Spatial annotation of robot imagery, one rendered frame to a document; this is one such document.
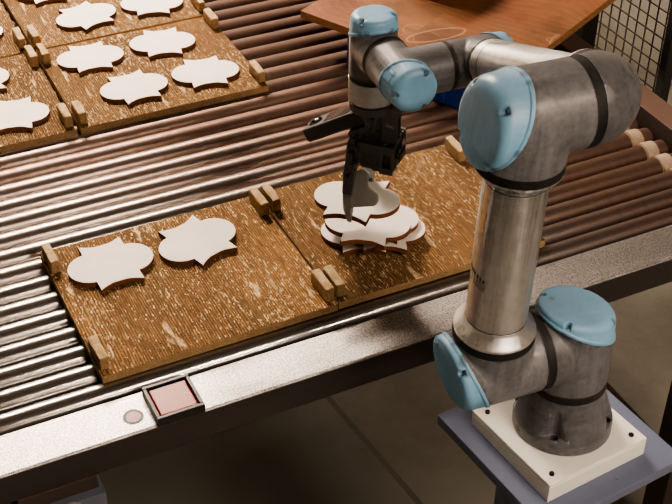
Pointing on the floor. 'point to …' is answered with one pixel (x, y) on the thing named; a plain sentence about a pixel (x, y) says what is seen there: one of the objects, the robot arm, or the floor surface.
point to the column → (507, 477)
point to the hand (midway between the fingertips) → (356, 199)
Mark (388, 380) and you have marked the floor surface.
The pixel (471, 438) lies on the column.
